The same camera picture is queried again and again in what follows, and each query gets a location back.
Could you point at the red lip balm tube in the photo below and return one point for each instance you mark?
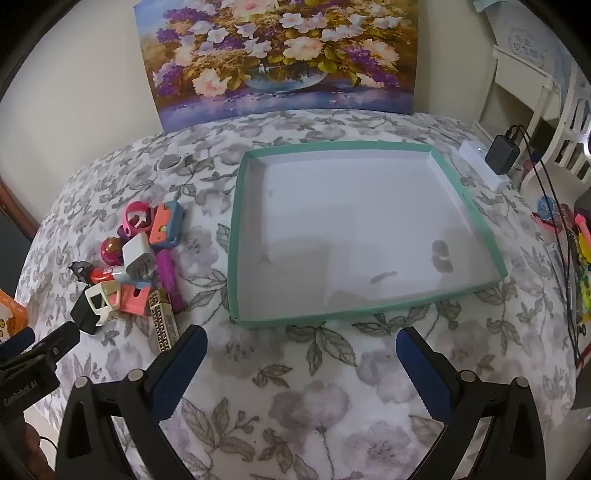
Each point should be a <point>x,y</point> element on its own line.
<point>102,275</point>

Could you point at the white smartwatch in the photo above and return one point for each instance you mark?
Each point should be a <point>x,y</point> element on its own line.
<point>159,162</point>

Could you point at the black power adapter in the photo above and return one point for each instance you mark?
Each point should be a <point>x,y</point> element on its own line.
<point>503,154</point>

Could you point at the magenta marker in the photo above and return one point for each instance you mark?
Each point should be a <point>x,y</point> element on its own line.
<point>167,277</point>

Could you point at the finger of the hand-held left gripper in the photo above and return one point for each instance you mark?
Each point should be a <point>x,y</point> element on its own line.
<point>60,339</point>
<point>18,339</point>

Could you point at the dark cabinet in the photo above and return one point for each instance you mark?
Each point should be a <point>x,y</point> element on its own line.
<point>9,244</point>

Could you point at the orange cardboard box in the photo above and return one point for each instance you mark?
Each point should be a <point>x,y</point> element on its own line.
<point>11,318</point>

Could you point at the white power strip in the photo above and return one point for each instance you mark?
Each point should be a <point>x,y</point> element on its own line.
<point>475,159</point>

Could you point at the floral tablecloth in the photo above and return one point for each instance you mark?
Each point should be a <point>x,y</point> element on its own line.
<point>323,369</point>

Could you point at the pink plastic toy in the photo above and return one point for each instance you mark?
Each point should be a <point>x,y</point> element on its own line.
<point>131,210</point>

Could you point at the white charger plug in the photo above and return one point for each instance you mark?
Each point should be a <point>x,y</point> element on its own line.
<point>136,251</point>

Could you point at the flower painting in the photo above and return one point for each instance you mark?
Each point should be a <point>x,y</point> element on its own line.
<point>277,55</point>

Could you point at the magenta doll figure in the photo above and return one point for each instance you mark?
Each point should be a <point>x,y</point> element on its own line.
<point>111,251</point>

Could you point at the black cube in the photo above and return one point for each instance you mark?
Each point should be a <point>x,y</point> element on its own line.
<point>83,318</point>

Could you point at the white chair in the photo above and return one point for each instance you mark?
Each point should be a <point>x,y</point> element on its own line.
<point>575,120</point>

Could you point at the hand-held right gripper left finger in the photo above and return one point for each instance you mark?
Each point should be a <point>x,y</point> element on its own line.
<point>182,369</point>

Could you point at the cream hair claw clip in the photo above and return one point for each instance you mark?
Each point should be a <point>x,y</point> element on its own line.
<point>111,295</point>

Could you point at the brown wooden frame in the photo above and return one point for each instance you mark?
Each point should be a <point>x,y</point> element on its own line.
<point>21,212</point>

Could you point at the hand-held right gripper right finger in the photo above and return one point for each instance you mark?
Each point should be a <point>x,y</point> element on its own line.
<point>422,374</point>

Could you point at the colourful toy heap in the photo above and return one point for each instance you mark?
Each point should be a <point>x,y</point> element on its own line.
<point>584,244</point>

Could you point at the salmon pink notched block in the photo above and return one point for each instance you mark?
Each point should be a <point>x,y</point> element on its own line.
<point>131,300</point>

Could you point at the teal rimmed white box lid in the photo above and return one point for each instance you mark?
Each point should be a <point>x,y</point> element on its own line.
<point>346,217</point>

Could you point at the small black clip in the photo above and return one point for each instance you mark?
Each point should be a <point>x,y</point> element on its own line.
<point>82,268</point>

